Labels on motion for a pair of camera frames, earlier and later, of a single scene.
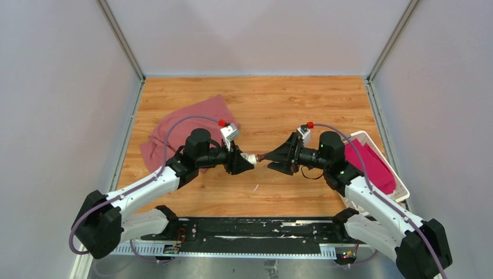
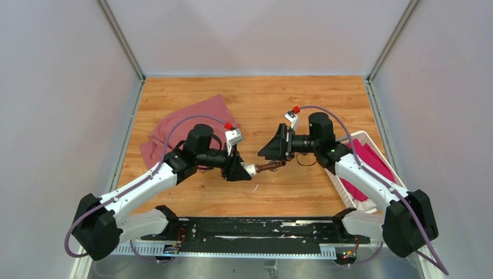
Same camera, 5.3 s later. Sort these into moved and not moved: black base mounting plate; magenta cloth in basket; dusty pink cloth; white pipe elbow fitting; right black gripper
Moved: white pipe elbow fitting; right black gripper
Not moved: magenta cloth in basket; black base mounting plate; dusty pink cloth
